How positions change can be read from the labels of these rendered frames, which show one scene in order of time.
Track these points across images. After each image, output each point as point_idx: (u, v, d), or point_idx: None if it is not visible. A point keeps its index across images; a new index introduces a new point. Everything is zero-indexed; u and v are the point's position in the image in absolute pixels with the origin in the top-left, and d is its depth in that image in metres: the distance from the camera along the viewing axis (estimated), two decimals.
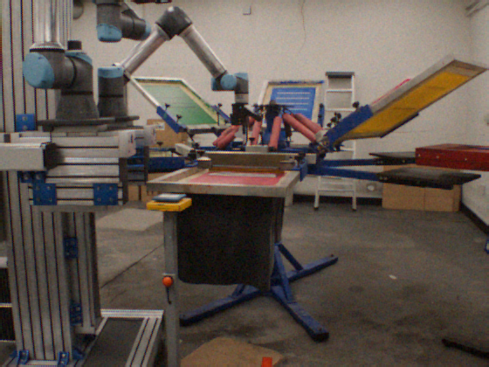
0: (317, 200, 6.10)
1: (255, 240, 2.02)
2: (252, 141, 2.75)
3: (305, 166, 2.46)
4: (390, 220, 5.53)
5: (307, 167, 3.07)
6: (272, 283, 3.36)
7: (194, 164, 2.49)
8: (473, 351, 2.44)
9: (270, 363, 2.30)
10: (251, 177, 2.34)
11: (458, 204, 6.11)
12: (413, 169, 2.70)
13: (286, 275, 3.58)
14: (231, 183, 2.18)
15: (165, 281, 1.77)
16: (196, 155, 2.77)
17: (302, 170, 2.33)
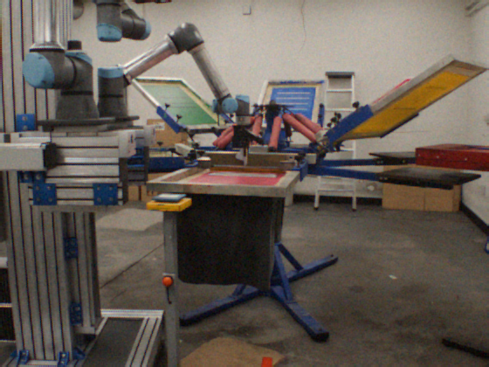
0: (317, 200, 6.10)
1: (255, 240, 2.02)
2: (252, 141, 2.75)
3: (305, 166, 2.46)
4: (390, 220, 5.53)
5: (307, 167, 3.07)
6: (272, 283, 3.36)
7: (194, 164, 2.49)
8: (473, 351, 2.44)
9: (270, 363, 2.30)
10: (251, 177, 2.34)
11: (458, 204, 6.11)
12: (413, 169, 2.70)
13: (286, 275, 3.58)
14: (231, 183, 2.18)
15: (165, 281, 1.77)
16: (196, 155, 2.77)
17: (302, 170, 2.33)
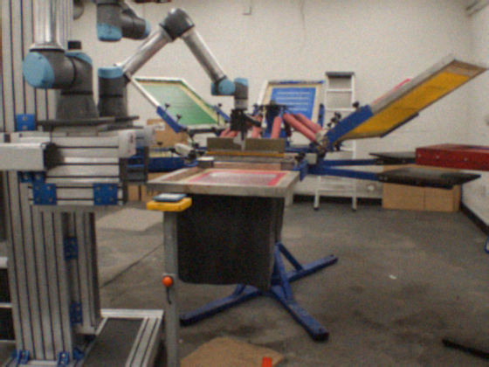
0: (317, 200, 6.10)
1: (255, 240, 2.02)
2: None
3: (305, 166, 2.46)
4: (390, 220, 5.53)
5: (307, 167, 3.07)
6: (272, 283, 3.36)
7: (194, 164, 2.49)
8: (473, 351, 2.44)
9: (270, 363, 2.30)
10: (251, 177, 2.34)
11: (458, 204, 6.11)
12: (413, 169, 2.70)
13: (286, 275, 3.58)
14: None
15: (165, 281, 1.77)
16: (196, 155, 2.77)
17: (302, 170, 2.33)
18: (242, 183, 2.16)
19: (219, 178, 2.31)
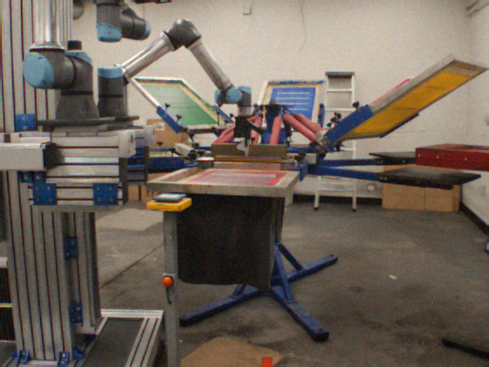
0: (317, 200, 6.10)
1: (255, 240, 2.02)
2: (252, 141, 2.75)
3: (305, 166, 2.46)
4: (390, 220, 5.53)
5: (307, 167, 3.07)
6: (272, 283, 3.36)
7: (194, 164, 2.49)
8: (473, 351, 2.44)
9: (270, 363, 2.30)
10: (251, 177, 2.34)
11: (458, 204, 6.11)
12: (413, 169, 2.70)
13: (286, 275, 3.58)
14: None
15: (165, 281, 1.77)
16: (196, 155, 2.77)
17: (302, 170, 2.33)
18: (242, 183, 2.16)
19: (219, 178, 2.31)
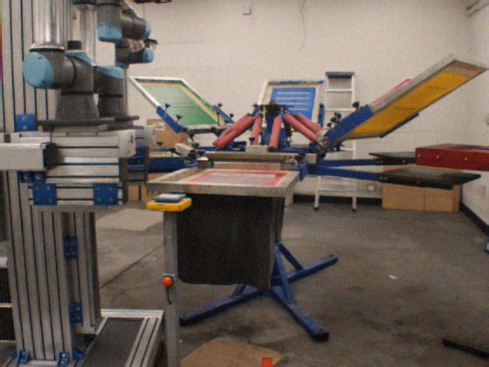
0: (317, 200, 6.10)
1: (255, 240, 2.02)
2: (252, 141, 2.75)
3: (305, 166, 2.46)
4: (390, 220, 5.53)
5: (307, 167, 3.07)
6: (272, 283, 3.36)
7: (194, 164, 2.49)
8: (473, 351, 2.44)
9: (270, 363, 2.30)
10: (251, 177, 2.34)
11: (458, 204, 6.11)
12: (413, 169, 2.70)
13: (286, 275, 3.58)
14: None
15: (165, 281, 1.77)
16: (196, 155, 2.77)
17: (302, 170, 2.33)
18: (242, 183, 2.16)
19: (219, 178, 2.31)
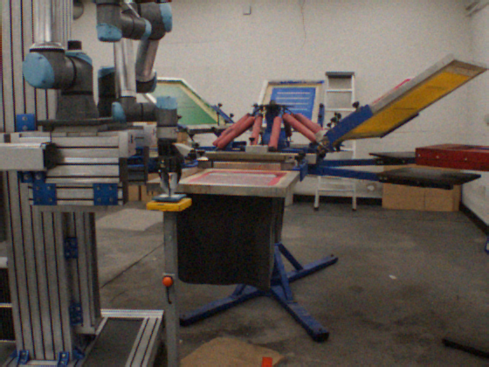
0: (317, 200, 6.10)
1: (255, 240, 2.02)
2: (252, 141, 2.75)
3: (305, 166, 2.46)
4: (390, 220, 5.53)
5: (307, 167, 3.07)
6: (272, 283, 3.36)
7: (194, 164, 2.49)
8: (473, 351, 2.44)
9: (270, 363, 2.30)
10: (251, 177, 2.34)
11: (458, 204, 6.11)
12: (413, 169, 2.70)
13: (286, 275, 3.58)
14: None
15: (165, 281, 1.77)
16: (196, 155, 2.77)
17: (302, 170, 2.33)
18: (242, 183, 2.16)
19: (219, 178, 2.31)
